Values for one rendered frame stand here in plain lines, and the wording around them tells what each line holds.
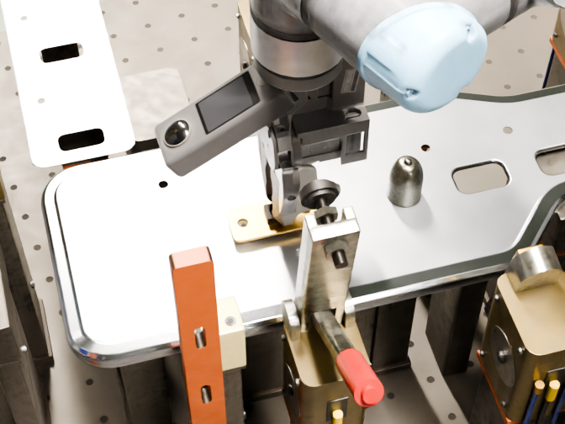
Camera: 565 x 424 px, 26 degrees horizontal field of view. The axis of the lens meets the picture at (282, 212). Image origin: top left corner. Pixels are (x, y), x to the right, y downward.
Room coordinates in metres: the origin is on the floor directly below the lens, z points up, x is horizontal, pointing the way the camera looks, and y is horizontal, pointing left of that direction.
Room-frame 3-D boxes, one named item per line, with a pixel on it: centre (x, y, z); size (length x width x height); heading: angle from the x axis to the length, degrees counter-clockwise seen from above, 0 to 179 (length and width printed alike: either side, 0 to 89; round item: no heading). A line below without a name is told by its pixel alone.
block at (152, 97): (0.84, 0.13, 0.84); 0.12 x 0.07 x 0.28; 15
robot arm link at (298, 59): (0.67, -0.01, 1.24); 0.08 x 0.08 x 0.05
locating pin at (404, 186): (0.70, -0.11, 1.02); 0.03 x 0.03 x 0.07
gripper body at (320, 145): (0.67, -0.02, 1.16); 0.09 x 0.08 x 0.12; 105
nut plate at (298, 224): (0.66, 0.01, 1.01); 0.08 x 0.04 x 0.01; 105
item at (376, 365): (0.70, -0.11, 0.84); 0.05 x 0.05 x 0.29; 15
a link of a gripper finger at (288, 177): (0.64, 0.00, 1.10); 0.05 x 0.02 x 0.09; 15
